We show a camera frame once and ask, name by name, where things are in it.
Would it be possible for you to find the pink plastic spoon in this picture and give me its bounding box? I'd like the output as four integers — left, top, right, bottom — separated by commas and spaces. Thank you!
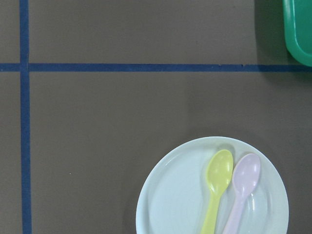
223, 153, 261, 234

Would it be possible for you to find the yellow plastic spoon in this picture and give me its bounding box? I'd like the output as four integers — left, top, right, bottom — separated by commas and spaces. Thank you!
200, 149, 234, 234

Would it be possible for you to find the white round plate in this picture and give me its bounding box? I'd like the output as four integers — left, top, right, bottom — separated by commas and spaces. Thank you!
136, 136, 289, 234

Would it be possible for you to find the green plastic tray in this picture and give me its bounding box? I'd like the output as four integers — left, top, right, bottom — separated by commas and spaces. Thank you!
282, 0, 312, 67

